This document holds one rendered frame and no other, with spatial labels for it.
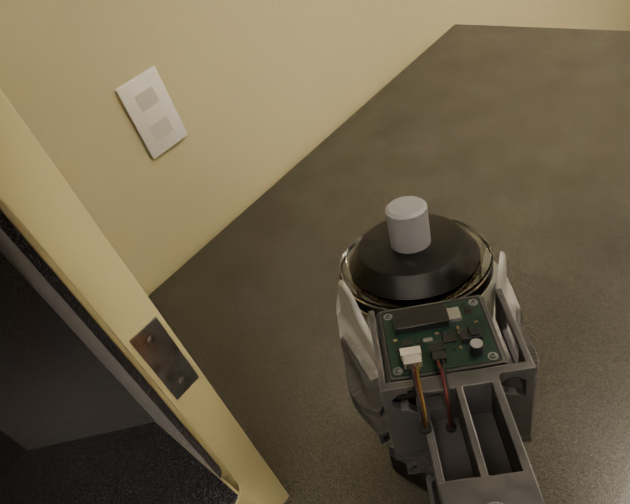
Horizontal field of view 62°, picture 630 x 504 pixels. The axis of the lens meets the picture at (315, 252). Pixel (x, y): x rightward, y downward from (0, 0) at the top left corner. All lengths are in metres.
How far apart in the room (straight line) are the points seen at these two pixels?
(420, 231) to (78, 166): 0.54
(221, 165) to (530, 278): 0.52
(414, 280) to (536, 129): 0.65
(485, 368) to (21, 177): 0.24
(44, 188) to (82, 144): 0.49
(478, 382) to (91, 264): 0.21
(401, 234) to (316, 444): 0.32
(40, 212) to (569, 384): 0.51
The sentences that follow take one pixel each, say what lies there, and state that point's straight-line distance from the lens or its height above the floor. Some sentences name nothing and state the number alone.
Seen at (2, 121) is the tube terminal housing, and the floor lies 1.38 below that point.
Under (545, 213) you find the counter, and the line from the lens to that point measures 0.80.
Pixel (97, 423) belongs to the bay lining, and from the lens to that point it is 0.62.
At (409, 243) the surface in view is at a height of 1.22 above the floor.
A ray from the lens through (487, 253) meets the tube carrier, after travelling 0.38.
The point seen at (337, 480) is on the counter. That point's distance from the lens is 0.58.
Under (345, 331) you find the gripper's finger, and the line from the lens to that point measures 0.36.
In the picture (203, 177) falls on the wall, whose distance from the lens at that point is 0.90.
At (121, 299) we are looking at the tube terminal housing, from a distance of 0.34.
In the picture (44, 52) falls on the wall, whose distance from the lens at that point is 0.76.
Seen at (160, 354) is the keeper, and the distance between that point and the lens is 0.37.
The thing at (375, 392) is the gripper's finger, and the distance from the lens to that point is 0.33.
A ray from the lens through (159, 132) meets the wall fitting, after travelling 0.83.
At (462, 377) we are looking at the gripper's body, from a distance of 0.25.
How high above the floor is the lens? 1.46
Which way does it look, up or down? 41 degrees down
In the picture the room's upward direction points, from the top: 20 degrees counter-clockwise
